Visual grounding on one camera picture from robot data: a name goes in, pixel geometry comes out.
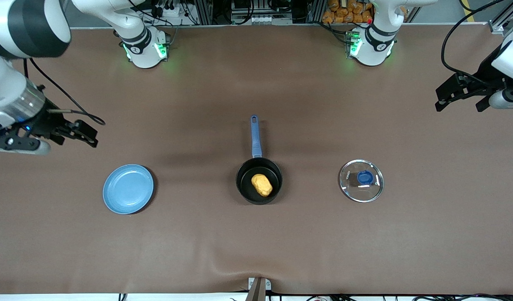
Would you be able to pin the brown table cover cloth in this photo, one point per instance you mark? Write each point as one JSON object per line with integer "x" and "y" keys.
{"x": 256, "y": 242}

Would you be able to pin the yellow toy potato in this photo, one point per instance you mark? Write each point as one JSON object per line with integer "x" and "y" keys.
{"x": 261, "y": 185}

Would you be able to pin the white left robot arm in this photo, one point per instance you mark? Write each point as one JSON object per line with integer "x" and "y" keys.
{"x": 371, "y": 46}

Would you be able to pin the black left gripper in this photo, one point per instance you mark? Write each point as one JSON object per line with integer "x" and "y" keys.
{"x": 485, "y": 72}

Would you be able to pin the blue round plate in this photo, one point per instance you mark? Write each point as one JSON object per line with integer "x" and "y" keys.
{"x": 128, "y": 190}

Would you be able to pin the white power strip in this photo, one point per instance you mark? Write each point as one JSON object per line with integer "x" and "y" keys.
{"x": 260, "y": 19}

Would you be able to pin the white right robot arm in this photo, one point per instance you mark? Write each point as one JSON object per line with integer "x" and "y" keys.
{"x": 14, "y": 29}

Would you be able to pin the metal table clamp bracket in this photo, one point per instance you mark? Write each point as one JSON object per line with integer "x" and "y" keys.
{"x": 258, "y": 288}

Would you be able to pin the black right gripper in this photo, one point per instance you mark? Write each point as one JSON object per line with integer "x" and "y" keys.
{"x": 46, "y": 121}

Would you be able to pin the orange packaged goods pile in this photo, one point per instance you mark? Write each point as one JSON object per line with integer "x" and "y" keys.
{"x": 344, "y": 10}

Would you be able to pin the aluminium frame profile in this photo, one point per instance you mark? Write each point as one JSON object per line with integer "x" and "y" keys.
{"x": 507, "y": 14}

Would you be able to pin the aluminium rack post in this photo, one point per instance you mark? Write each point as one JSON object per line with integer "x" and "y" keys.
{"x": 204, "y": 10}
{"x": 317, "y": 10}

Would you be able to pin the glass lid with blue knob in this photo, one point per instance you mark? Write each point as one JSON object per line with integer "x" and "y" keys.
{"x": 352, "y": 190}

